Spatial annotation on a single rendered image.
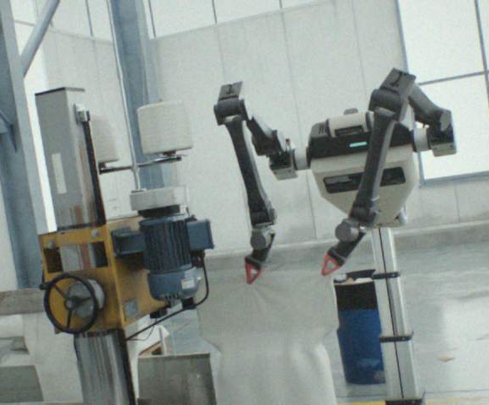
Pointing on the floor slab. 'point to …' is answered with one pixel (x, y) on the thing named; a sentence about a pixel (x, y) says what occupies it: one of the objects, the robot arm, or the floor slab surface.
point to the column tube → (55, 142)
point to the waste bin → (359, 328)
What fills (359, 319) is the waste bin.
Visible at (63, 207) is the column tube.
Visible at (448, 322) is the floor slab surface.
